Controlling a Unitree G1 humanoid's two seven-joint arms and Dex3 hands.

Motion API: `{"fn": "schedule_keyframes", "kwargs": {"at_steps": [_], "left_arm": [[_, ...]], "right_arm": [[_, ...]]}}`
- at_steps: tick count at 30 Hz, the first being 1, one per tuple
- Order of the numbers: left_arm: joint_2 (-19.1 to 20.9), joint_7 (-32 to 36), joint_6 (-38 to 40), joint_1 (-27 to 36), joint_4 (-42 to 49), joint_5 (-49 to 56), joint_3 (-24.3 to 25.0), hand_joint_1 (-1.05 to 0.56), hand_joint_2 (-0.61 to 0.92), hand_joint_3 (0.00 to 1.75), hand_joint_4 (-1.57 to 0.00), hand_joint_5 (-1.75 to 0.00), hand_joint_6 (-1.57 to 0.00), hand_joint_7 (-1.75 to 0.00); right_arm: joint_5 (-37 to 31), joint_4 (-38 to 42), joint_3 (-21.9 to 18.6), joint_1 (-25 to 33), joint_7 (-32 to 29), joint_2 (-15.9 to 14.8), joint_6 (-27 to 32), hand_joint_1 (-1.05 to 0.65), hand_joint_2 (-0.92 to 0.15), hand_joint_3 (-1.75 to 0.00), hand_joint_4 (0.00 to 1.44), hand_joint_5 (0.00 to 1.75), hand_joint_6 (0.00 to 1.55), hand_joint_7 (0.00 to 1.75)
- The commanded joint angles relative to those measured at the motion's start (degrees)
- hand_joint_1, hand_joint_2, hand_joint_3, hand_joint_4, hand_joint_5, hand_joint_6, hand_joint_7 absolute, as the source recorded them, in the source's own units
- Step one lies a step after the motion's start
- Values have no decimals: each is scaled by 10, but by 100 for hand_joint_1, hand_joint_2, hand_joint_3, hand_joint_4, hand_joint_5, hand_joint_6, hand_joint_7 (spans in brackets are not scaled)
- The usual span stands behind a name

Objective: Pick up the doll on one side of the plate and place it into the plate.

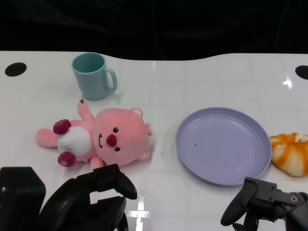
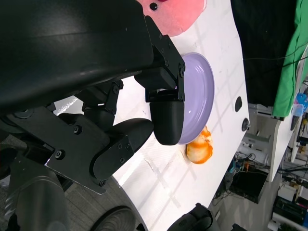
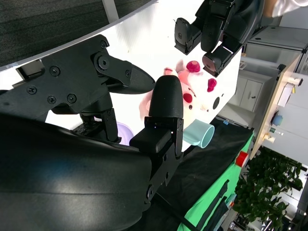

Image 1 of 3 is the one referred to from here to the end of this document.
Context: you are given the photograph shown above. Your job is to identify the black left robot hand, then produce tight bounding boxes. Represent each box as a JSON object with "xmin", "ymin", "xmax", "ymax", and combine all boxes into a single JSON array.
[{"xmin": 0, "ymin": 164, "xmax": 138, "ymax": 231}]

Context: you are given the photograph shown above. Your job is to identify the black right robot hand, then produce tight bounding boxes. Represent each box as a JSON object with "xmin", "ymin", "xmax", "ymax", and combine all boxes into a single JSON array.
[{"xmin": 220, "ymin": 177, "xmax": 308, "ymax": 231}]

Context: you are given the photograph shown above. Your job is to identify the pink plush beaver doll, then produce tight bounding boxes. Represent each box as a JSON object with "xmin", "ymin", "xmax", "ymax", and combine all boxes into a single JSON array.
[{"xmin": 36, "ymin": 100, "xmax": 154, "ymax": 169}]

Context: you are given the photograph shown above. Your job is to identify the lavender plastic plate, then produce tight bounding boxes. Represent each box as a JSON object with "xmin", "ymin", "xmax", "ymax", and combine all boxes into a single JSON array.
[{"xmin": 175, "ymin": 107, "xmax": 273, "ymax": 187}]

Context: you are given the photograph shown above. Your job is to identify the orange and white bread toy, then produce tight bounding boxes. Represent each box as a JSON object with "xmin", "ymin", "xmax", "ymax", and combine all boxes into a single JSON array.
[{"xmin": 269, "ymin": 132, "xmax": 308, "ymax": 178}]

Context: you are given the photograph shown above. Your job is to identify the teal plastic mug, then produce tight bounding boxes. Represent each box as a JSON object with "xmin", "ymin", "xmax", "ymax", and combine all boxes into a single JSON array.
[{"xmin": 71, "ymin": 52, "xmax": 118, "ymax": 101}]

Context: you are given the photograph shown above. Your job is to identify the black table grommet hole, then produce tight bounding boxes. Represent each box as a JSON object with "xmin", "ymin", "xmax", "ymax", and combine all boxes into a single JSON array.
[
  {"xmin": 4, "ymin": 62, "xmax": 27, "ymax": 77},
  {"xmin": 295, "ymin": 64, "xmax": 308, "ymax": 80}
]

